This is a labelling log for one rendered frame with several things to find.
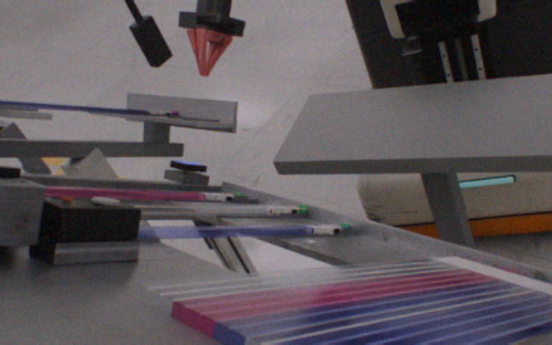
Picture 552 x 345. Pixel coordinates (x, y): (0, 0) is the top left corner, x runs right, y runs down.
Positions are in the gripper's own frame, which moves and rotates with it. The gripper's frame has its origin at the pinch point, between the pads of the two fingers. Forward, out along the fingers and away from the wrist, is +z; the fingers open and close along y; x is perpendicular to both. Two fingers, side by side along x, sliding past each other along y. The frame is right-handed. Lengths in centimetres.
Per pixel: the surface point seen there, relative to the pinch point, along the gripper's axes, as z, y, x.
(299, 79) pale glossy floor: -9, -102, 143
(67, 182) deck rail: 19.4, 2.6, -24.1
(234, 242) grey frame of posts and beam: 30.2, 1.0, 13.0
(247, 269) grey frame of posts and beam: 36.0, 0.7, 18.0
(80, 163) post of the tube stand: 20.4, -22.2, -6.9
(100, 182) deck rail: 19.1, 2.6, -18.8
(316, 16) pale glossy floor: -43, -130, 180
